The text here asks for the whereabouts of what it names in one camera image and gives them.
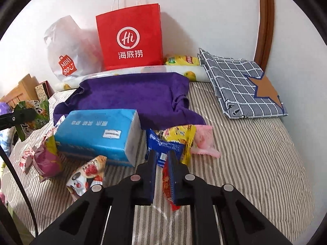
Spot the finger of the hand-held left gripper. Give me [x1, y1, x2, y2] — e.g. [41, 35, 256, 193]
[0, 108, 36, 129]

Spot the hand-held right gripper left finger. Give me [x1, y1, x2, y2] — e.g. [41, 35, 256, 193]
[28, 149, 157, 245]

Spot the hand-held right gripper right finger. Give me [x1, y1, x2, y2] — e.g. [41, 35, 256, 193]
[168, 150, 294, 245]

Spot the magenta yellow snack bag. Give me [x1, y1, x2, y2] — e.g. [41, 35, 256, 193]
[33, 134, 63, 183]

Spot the strawberry print snack packet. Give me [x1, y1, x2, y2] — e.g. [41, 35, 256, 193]
[77, 155, 108, 184]

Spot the panda print snack packet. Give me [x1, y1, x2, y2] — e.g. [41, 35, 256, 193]
[66, 172, 94, 202]

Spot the wooden furniture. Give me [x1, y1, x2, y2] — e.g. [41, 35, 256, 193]
[0, 74, 40, 105]

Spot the blue snack packet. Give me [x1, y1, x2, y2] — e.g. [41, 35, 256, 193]
[146, 129, 186, 167]

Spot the patterned box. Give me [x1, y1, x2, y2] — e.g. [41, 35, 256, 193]
[34, 81, 55, 101]

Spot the pink white snack packet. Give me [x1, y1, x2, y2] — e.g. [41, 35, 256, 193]
[18, 147, 36, 175]

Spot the striped bed quilt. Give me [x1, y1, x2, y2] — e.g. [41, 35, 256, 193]
[0, 82, 316, 245]

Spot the blue tissue pack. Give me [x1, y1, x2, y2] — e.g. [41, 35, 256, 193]
[54, 109, 142, 167]

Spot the white plastic bag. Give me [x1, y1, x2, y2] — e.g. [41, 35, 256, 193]
[44, 15, 105, 85]

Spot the purple towel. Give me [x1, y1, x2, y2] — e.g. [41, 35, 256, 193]
[53, 73, 206, 130]

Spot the fruit print rolled mat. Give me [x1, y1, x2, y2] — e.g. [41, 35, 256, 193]
[55, 65, 211, 91]

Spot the blue checked cloth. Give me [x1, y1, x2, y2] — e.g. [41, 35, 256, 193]
[197, 47, 289, 120]

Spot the yellow green snack packet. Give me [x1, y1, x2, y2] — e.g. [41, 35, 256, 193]
[163, 54, 201, 66]

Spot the red paper bag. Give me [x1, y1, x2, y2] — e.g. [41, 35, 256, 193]
[96, 0, 164, 70]

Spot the black cable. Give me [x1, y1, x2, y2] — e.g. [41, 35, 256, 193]
[0, 143, 41, 236]

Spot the brown wooden frame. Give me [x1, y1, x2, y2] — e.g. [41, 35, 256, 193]
[254, 0, 275, 69]

